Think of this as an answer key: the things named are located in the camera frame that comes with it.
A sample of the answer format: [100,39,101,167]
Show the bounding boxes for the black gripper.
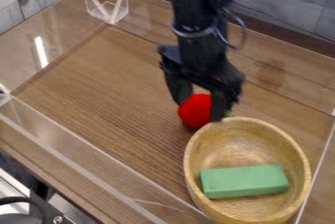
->
[159,28,246,122]

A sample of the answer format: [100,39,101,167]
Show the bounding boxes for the light wooden bowl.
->
[184,116,311,224]

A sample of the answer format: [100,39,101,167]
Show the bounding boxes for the green rectangular block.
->
[199,164,291,199]

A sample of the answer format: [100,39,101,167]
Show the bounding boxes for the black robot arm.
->
[157,0,246,121]

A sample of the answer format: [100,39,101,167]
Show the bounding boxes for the red plush tomato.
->
[177,94,215,129]

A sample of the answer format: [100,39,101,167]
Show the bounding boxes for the black metal stand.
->
[0,180,76,224]

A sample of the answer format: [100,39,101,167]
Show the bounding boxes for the clear acrylic corner bracket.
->
[85,0,131,25]

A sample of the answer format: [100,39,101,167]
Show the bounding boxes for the clear acrylic tray wall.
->
[0,84,212,224]

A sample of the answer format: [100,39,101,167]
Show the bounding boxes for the black cable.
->
[0,197,33,206]

